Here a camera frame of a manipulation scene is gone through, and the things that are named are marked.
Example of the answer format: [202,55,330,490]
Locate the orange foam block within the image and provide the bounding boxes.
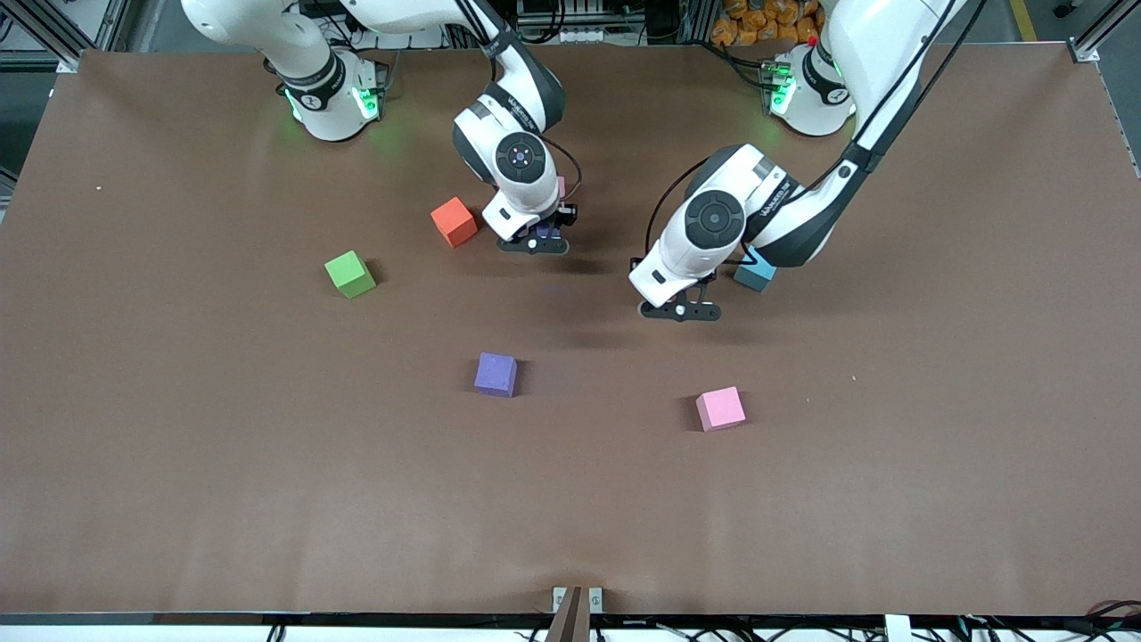
[431,196,479,249]

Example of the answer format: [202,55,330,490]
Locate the light blue foam block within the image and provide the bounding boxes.
[733,252,775,293]

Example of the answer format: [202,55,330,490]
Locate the white power strip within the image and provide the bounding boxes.
[548,25,625,45]

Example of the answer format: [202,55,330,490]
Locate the green foam block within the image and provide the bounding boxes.
[324,250,377,300]

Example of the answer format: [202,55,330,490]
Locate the orange packets pile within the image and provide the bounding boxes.
[710,0,825,47]

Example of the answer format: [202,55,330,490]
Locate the brown flat strip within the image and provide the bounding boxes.
[545,586,592,642]

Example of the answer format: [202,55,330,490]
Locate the paper table cover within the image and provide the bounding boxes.
[0,40,1141,616]

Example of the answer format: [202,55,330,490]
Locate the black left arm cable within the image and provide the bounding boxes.
[645,0,990,264]

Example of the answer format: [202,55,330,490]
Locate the small metal bracket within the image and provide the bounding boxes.
[553,586,604,616]

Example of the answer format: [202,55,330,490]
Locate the table edge rail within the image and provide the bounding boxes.
[0,610,1141,630]

